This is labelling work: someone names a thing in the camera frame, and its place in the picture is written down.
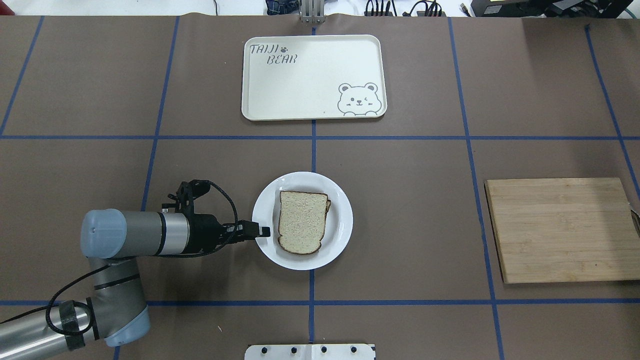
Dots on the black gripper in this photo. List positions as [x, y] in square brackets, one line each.
[204, 235]

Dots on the white round plate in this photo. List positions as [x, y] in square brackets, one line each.
[338, 226]

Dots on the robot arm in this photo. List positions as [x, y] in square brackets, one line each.
[117, 312]

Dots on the cream bear serving tray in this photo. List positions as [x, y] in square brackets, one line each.
[313, 77]

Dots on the wooden cutting board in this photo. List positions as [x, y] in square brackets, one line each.
[554, 230]

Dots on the black device on desk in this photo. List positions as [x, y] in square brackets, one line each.
[601, 9]

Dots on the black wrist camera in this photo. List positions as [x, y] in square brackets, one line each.
[184, 197]

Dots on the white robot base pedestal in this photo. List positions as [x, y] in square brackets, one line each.
[331, 351]

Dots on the aluminium camera post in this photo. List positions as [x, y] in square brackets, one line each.
[312, 12]

